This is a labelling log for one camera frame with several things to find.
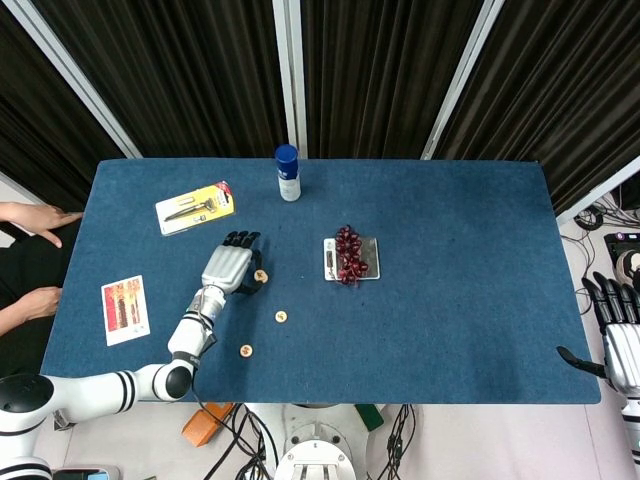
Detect green block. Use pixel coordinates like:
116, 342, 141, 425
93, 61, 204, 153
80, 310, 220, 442
355, 403, 385, 432

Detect person left hand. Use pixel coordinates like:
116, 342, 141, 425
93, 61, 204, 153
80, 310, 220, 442
19, 202, 85, 250

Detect black floor cable bundle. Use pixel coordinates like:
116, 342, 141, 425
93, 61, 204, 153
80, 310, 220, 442
192, 402, 281, 480
374, 403, 424, 480

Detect red grape bunch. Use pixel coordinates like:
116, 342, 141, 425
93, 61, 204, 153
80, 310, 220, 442
333, 224, 370, 288

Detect dark pleated curtain panel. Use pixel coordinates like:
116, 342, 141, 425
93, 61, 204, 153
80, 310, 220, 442
299, 0, 484, 161
32, 0, 289, 160
434, 0, 640, 216
0, 4, 126, 211

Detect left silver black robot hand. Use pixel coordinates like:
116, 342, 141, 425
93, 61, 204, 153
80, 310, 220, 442
199, 229, 267, 296

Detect tangled cables by wall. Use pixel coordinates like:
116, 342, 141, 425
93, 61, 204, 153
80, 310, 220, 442
572, 197, 640, 232

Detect silver digital kitchen scale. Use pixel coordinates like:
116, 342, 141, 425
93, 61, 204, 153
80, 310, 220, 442
322, 236, 381, 282

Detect person right forearm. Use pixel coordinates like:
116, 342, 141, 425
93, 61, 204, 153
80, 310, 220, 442
0, 302, 25, 337

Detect person black clothing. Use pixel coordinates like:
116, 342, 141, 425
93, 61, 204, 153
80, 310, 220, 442
0, 219, 84, 381

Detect white bottle with blue cap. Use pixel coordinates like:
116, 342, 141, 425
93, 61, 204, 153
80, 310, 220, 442
274, 143, 303, 203

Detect white frame post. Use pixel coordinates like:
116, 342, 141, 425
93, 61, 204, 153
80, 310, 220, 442
2, 0, 144, 160
421, 0, 506, 161
272, 0, 309, 160
555, 155, 640, 226

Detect red picture card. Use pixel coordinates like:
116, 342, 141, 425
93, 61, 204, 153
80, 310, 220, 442
100, 274, 152, 348

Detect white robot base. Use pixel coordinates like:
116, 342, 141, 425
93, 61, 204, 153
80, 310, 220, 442
244, 402, 389, 480

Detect black device with purple light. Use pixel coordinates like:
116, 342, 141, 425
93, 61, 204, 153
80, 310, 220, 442
603, 231, 640, 281

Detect razor in yellow blister pack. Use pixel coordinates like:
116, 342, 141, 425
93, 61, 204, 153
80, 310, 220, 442
154, 180, 238, 237

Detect blue table cloth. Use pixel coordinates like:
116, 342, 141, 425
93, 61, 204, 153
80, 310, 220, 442
39, 158, 602, 405

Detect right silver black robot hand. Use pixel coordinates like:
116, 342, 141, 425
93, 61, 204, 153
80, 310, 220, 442
556, 271, 640, 399

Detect person right hand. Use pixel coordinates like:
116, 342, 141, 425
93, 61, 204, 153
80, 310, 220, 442
17, 287, 62, 321

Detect orange box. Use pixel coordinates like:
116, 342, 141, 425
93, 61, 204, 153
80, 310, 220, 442
181, 402, 236, 448

